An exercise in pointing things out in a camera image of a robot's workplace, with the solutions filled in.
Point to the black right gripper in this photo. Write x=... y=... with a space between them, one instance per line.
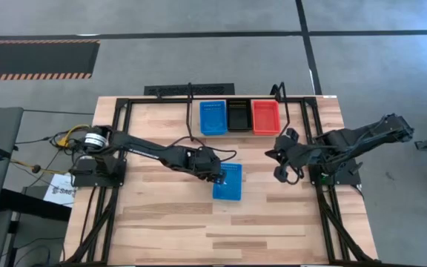
x=297 y=155

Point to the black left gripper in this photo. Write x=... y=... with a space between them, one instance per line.
x=198 y=159

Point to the blue plastic basket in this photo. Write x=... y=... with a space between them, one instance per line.
x=234 y=185
x=213 y=118

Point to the red plastic basket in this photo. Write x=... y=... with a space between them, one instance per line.
x=266 y=118

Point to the black plastic basket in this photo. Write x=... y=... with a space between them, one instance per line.
x=239 y=116

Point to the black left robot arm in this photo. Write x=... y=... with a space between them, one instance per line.
x=143 y=150

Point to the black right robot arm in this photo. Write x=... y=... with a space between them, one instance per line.
x=365 y=135

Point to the black perforated floor grate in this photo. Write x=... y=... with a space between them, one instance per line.
x=161 y=89

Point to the white printed paper sheet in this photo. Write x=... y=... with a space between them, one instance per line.
x=59 y=193

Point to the black desk foot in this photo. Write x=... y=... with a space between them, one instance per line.
x=32 y=205

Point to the black hazard-striped floor mat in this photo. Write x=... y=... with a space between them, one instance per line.
x=32 y=59

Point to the wooden shelf with black frame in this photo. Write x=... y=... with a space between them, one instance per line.
x=239 y=135

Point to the black aluminium table frame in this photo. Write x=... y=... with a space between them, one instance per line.
x=143 y=100

